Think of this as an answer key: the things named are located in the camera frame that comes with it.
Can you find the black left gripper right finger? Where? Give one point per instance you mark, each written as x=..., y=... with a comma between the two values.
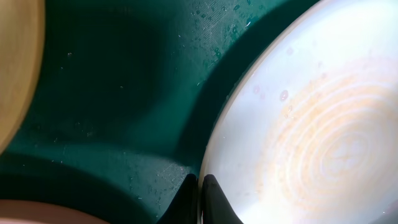
x=214, y=204

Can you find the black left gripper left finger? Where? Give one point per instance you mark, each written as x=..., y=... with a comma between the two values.
x=183, y=208

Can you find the light blue plate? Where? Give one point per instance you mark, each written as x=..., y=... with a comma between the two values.
x=309, y=134

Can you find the pink plate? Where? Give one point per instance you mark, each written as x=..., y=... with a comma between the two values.
x=27, y=212

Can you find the teal plastic tray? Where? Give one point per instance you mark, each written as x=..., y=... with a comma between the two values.
x=128, y=94

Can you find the yellow plate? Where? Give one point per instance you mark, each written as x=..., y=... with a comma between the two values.
x=22, y=47

